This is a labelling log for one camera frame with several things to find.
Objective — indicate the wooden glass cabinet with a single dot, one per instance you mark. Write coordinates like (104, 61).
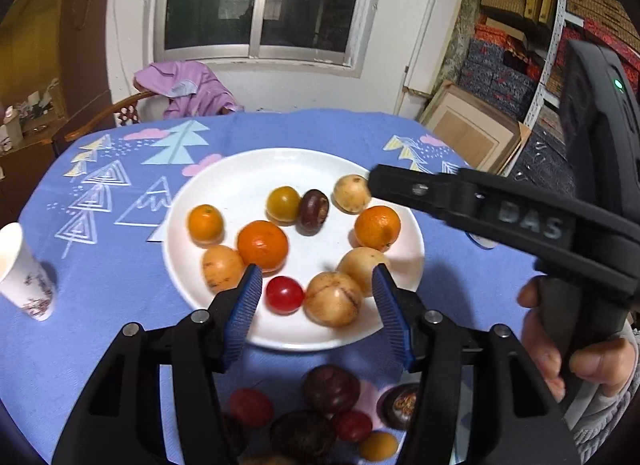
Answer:
(40, 45)

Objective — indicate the white board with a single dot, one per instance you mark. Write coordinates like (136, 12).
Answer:
(422, 45)

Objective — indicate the person's right hand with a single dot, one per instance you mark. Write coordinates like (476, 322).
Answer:
(542, 355)

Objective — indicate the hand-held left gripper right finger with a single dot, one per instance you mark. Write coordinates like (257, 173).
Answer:
(390, 315)

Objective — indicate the white oval plate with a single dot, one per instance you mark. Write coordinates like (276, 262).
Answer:
(240, 180)

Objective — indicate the small red tomato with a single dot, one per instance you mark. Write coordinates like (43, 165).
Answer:
(250, 406)
(352, 425)

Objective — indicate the small orange kumquat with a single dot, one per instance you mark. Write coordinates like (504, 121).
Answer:
(378, 446)

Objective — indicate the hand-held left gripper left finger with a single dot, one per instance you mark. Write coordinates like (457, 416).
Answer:
(242, 315)

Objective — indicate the blue printed tablecloth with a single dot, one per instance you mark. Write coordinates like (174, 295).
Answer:
(125, 335)

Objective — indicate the white printed paper cup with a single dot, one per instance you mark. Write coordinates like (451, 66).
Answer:
(25, 280)

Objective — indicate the tan lumpy fruit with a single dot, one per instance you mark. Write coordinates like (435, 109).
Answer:
(332, 297)

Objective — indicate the wooden armchair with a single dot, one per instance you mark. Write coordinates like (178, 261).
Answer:
(127, 115)

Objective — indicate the white metal shelf rack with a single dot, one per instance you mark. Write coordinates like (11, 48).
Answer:
(550, 35)

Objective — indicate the tan round fruit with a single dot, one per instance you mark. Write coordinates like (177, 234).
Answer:
(362, 265)
(352, 193)

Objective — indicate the dark red plum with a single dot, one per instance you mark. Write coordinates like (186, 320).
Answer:
(330, 387)

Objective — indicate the yellow-green tomato on plate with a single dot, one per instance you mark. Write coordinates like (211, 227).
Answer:
(283, 204)

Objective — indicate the striped tan-orange fruit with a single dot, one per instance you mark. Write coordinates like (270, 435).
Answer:
(222, 267)

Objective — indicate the cardboard box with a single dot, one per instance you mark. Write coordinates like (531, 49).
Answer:
(470, 130)

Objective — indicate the purple jacket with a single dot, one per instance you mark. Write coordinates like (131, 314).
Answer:
(190, 85)

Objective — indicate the stack of patterned boxes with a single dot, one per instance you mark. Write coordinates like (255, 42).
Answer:
(505, 75)

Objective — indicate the orange-yellow tomato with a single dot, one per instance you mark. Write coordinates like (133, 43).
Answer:
(205, 224)

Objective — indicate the green marbled panel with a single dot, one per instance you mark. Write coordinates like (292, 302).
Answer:
(460, 40)

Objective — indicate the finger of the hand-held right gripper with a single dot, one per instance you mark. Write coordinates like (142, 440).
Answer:
(395, 184)

